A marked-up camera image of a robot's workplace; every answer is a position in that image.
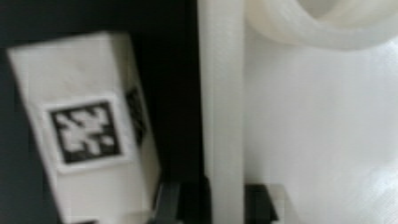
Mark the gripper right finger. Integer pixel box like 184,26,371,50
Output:
245,183,286,224

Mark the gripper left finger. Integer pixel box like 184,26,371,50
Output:
152,182,181,224

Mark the white square table top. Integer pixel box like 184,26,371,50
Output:
197,0,398,224

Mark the white leg front left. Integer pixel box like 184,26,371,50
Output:
7,32,159,224

